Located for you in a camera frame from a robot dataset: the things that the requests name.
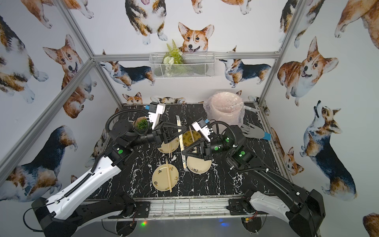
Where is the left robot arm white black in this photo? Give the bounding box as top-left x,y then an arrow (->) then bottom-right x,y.
30,104 -> 187,237

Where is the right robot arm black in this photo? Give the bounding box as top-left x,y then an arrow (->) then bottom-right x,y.
182,119 -> 326,237

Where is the yellow patterned dark-rimmed plate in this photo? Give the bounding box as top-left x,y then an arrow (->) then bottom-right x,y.
183,131 -> 201,147

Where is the cream plate chipped right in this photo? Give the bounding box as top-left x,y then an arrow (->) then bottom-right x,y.
187,157 -> 212,174

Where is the cream plate upper left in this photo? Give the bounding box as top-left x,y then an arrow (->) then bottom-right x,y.
158,138 -> 180,154

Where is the cream plate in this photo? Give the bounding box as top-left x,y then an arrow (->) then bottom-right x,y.
152,164 -> 179,192
158,138 -> 180,154

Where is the tan pot green plant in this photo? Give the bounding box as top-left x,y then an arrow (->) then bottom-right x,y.
133,117 -> 149,133

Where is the grey glove blue cuff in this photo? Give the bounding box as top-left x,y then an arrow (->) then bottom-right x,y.
241,123 -> 271,141

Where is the white bin with plastic bag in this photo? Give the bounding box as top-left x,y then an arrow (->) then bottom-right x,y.
203,91 -> 245,126

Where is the cream plate front left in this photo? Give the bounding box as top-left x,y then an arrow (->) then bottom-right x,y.
152,164 -> 179,192

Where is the clear wrapper scrap by bin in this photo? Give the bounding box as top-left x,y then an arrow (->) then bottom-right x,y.
243,105 -> 258,113

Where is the green fern white flower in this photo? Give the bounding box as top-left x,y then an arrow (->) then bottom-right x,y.
163,40 -> 184,73

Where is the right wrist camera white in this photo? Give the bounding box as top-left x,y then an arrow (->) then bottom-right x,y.
191,118 -> 213,142

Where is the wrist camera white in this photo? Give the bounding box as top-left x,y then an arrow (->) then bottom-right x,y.
145,102 -> 165,129
191,118 -> 213,142

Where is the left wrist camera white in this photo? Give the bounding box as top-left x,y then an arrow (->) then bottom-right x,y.
145,102 -> 165,129

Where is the aluminium front rail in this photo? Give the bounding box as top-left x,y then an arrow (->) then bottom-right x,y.
76,194 -> 314,221

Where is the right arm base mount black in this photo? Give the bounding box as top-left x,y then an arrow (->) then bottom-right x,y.
226,198 -> 266,215

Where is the white wire wall basket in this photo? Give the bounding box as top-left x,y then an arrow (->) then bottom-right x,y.
149,52 -> 216,79

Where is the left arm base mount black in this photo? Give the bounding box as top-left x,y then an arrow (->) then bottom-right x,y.
109,201 -> 151,219

